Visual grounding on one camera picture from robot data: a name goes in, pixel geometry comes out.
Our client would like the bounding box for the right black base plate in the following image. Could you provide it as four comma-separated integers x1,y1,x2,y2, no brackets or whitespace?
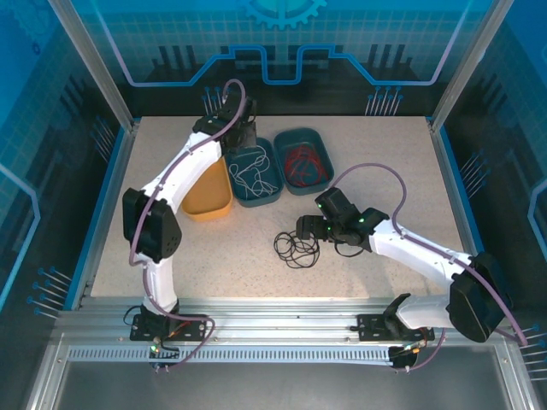
356,313,435,343

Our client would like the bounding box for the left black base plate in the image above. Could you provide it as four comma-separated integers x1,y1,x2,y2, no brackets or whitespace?
130,313,210,343

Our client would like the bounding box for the slotted grey cable duct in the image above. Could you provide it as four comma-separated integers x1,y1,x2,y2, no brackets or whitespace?
67,346,397,364

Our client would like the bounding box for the black cable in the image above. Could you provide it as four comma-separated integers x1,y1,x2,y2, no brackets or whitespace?
273,228,321,271

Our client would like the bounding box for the aluminium frame post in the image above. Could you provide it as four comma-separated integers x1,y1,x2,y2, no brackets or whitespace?
47,0,140,132
429,0,514,133

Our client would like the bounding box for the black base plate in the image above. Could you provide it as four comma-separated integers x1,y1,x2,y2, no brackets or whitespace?
130,313,210,343
356,313,435,343

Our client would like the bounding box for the black connector hub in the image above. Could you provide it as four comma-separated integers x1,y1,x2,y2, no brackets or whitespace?
389,341,429,372
147,341,181,373

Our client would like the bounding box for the steel lower panel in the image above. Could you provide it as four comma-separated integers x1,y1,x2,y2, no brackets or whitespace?
25,341,544,410

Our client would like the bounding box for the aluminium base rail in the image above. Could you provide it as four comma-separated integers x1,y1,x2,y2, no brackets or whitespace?
55,296,512,348

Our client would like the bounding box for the orange plastic bin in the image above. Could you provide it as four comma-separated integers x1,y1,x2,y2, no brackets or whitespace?
181,158,234,223

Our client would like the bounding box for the aluminium side rail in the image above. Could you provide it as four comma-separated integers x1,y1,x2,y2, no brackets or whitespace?
70,120,142,309
426,119,499,308

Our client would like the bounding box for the teal plastic bin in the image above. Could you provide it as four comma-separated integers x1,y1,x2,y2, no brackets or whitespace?
272,126,334,197
224,136,284,209

